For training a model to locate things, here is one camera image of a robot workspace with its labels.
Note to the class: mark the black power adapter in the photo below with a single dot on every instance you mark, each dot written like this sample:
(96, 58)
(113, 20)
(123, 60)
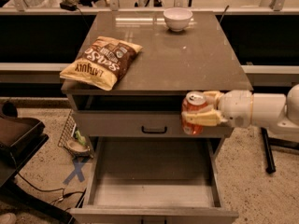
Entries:
(68, 6)

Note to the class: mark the white ceramic bowl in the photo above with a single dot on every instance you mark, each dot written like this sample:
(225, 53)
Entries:
(177, 18)

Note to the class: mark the grey drawer cabinet with counter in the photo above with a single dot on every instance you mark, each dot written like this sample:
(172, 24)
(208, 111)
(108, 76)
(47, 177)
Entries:
(170, 64)

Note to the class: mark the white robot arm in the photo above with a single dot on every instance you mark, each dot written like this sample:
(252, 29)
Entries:
(278, 113)

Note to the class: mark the wire basket with items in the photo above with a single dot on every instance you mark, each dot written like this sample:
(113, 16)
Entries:
(72, 141)

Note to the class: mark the black metal stand leg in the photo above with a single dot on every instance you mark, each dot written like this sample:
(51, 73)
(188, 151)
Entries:
(270, 141)

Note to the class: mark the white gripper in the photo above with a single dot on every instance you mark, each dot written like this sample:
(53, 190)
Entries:
(235, 106)

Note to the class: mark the open lower grey drawer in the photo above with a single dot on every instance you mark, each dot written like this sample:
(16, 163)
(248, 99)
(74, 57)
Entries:
(153, 181)

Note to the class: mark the closed grey drawer black handle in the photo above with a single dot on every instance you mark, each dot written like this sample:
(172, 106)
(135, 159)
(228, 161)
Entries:
(139, 124)

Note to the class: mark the brown yellow chip bag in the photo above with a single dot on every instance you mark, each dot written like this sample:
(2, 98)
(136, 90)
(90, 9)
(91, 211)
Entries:
(103, 63)

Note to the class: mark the black chair left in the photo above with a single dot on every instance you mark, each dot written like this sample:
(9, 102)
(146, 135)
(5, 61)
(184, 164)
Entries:
(20, 139)

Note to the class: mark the orange soda can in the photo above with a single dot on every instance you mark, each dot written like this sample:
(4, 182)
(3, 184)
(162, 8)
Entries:
(193, 101)

